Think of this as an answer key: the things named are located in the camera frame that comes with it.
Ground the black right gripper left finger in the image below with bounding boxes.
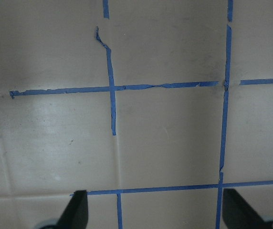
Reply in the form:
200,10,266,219
57,190,89,229

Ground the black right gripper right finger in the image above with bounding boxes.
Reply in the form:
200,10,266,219
222,188,271,229

